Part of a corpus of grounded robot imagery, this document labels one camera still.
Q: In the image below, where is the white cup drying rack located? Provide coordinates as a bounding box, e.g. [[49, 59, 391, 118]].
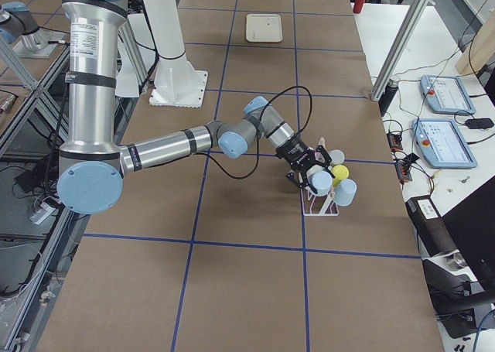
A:
[[299, 136, 341, 217]]

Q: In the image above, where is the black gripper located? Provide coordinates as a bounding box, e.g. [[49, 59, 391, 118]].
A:
[[275, 135, 334, 196]]

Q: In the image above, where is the black power adapter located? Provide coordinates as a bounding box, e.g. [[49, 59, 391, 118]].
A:
[[465, 118, 494, 130]]

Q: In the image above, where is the white camera mast base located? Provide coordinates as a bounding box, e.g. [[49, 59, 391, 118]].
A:
[[143, 0, 208, 108]]

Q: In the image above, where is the aluminium frame post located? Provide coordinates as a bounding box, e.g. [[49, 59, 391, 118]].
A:
[[370, 0, 429, 101]]

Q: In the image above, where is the teach pendant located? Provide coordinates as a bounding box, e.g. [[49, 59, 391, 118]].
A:
[[420, 75, 476, 114], [411, 119, 478, 169]]

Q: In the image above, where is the cream plastic tray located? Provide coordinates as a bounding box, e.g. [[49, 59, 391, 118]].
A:
[[245, 13, 283, 43]]

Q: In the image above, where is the light blue plastic cup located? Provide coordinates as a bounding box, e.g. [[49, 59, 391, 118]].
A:
[[333, 179, 357, 207]]

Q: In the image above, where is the far teach pendant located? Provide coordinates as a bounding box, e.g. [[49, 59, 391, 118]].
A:
[[420, 75, 476, 114]]

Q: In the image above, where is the near teach pendant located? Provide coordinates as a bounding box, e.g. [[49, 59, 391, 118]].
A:
[[411, 119, 478, 169]]

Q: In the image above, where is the yellow plastic cup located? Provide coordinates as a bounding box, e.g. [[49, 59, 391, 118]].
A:
[[331, 164, 350, 187]]

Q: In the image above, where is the black camera cable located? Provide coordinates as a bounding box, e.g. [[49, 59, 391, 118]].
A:
[[204, 85, 313, 180]]

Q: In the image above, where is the black monitor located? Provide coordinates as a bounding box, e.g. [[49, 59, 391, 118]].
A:
[[443, 179, 495, 290]]

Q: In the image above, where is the black water bottle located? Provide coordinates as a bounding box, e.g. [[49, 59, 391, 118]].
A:
[[378, 75, 400, 117]]

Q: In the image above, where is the grey plastic cup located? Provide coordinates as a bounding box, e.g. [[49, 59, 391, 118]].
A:
[[329, 149, 345, 166]]

